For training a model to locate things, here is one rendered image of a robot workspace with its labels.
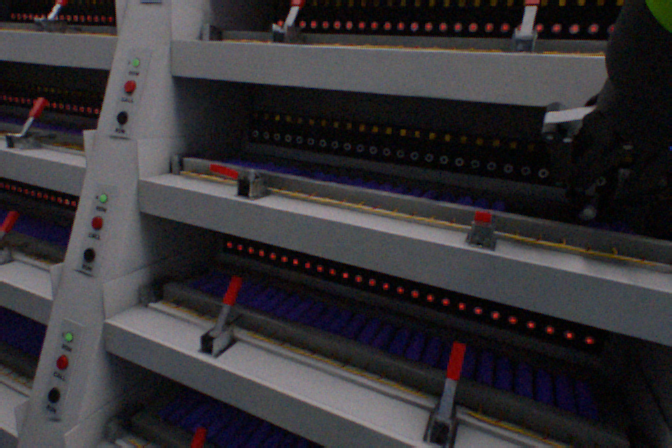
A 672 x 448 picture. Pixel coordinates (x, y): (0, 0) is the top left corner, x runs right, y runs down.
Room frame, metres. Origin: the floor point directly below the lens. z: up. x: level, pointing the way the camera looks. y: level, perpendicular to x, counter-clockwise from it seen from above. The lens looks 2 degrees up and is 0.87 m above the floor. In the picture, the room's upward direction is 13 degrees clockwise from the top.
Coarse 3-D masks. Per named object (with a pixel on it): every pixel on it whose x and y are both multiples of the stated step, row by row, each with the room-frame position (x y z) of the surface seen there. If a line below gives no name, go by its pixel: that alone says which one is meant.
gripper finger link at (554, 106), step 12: (552, 108) 0.30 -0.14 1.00; (564, 108) 0.30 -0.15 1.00; (552, 132) 0.29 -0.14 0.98; (564, 132) 0.30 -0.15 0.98; (552, 144) 0.31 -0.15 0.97; (564, 144) 0.30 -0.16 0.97; (552, 156) 0.33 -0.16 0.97; (564, 156) 0.32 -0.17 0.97; (552, 168) 0.34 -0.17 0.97; (564, 168) 0.34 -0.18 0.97; (552, 180) 0.37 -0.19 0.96; (564, 180) 0.36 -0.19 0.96
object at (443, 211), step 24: (192, 168) 0.57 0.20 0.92; (240, 168) 0.54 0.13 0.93; (312, 192) 0.50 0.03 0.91; (336, 192) 0.48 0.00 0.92; (360, 192) 0.47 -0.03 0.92; (384, 192) 0.47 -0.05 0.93; (408, 216) 0.44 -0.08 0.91; (432, 216) 0.44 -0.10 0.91; (456, 216) 0.43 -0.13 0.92; (504, 216) 0.41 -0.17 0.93; (528, 216) 0.42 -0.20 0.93; (528, 240) 0.39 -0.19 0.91; (552, 240) 0.40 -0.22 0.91; (576, 240) 0.39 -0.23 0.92; (600, 240) 0.38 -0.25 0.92; (624, 240) 0.38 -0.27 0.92; (648, 240) 0.37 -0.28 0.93; (648, 264) 0.36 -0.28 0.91
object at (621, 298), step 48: (144, 144) 0.53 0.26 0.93; (192, 144) 0.61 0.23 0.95; (144, 192) 0.54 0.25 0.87; (192, 192) 0.50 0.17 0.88; (528, 192) 0.52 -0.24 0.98; (288, 240) 0.46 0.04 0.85; (336, 240) 0.44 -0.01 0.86; (384, 240) 0.41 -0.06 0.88; (432, 240) 0.40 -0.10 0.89; (480, 288) 0.39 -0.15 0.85; (528, 288) 0.37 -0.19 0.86; (576, 288) 0.35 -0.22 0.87; (624, 288) 0.34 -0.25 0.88
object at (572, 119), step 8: (552, 112) 0.30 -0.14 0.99; (560, 112) 0.29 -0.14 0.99; (568, 112) 0.29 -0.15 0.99; (576, 112) 0.28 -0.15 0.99; (584, 112) 0.28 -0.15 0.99; (544, 120) 0.30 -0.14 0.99; (552, 120) 0.29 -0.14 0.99; (560, 120) 0.29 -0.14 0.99; (568, 120) 0.29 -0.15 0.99; (576, 120) 0.28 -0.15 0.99; (568, 128) 0.30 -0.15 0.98; (576, 128) 0.29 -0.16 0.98; (568, 136) 0.29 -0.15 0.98
